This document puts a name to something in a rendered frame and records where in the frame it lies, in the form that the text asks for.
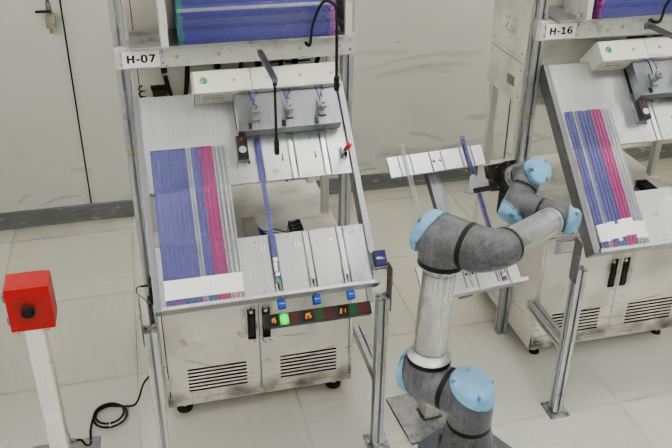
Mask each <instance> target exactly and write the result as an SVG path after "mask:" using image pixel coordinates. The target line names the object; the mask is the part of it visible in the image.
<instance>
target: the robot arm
mask: <svg viewBox="0 0 672 448"><path fill-rule="evenodd" d="M486 167H487V168H486ZM484 171H485V177H486V179H488V183H489V186H487V182H486V180H479V179H478V178H477V177H476V175H474V174H473V175H471V176H470V181H469V189H468V190H464V193H466V194H475V193H480V192H486V191H490V190H491V191H490V192H493V191H499V195H498V203H497V210H496V212H497V213H498V215H499V217H500V218H501V219H503V220H504V221H506V222H507V223H510V224H512V225H511V226H510V227H499V228H497V229H494V228H490V227H486V226H484V225H481V224H477V223H475V222H472V221H469V220H466V219H464V218H461V217H458V216H455V215H452V214H450V213H448V212H447V211H441V210H437V209H430V210H428V211H426V212H425V213H424V214H423V215H422V216H421V217H420V218H419V219H418V221H417V222H416V224H415V225H414V227H413V230H412V232H411V235H410V241H409V243H410V247H411V249H413V250H414V251H416V252H418V257H417V264H418V266H419V267H420V268H421V269H422V276H421V285H420V294H419V303H418V311H417V320H416V329H415V338H414V344H412V345H411V346H410V347H409V348H408V349H406V350H405V351H404V352H403V354H402V355H401V357H400V359H399V363H398V364H397V368H396V381H397V384H398V386H399V387H400V388H401V389H402V390H404V391H405V392H407V393H408V394H409V395H411V396H413V397H416V398H418V399H420V400H422V401H424V402H426V403H428V404H430V405H432V406H433V407H435V408H437V409H439V410H441V411H443V412H445V413H447V420H446V422H445V424H444V425H443V427H442V429H441V431H440V433H439V436H438V448H495V440H494V437H493V434H492V429H491V424H492V416H493V409H494V404H495V400H496V397H495V385H494V382H493V380H492V379H491V377H490V376H489V375H488V374H487V373H486V372H484V371H483V370H481V369H479V368H476V367H473V366H470V367H469V368H468V367H467V366H461V367H458V368H455V367H453V366H451V365H450V363H451V354H450V352H449V350H448V349H447V341H448V334H449V326H450V319H451V311H452V304H453V296H454V289H455V281H456V274H458V273H459V272H461V271H462V270H465V271H468V272H474V273H487V272H493V271H498V270H502V269H505V268H508V267H510V266H512V265H514V264H516V263H517V262H519V261H520V260H521V259H522V257H523V255H524V253H526V252H527V251H529V250H531V249H532V248H534V247H536V246H537V245H539V244H541V243H542V242H544V241H546V240H547V239H549V238H551V237H552V236H554V235H556V234H557V233H559V232H562V233H563V234H569V235H573V234H575V233H576V231H577V230H578V228H579V226H580V223H581V219H582V213H581V211H580V210H579V209H577V208H574V207H571V206H570V205H566V204H562V203H559V202H556V201H553V200H550V199H547V198H544V197H541V196H537V195H536V193H537V191H538V189H539V187H540V185H543V184H545V183H546V182H548V181H549V179H550V178H551V175H552V170H551V166H550V164H549V163H548V162H547V161H546V160H544V159H541V158H536V159H529V160H527V161H523V162H520V163H517V160H510V161H504V162H503V163H497V164H491V165H488V166H484ZM479 186H483V187H479Z"/></svg>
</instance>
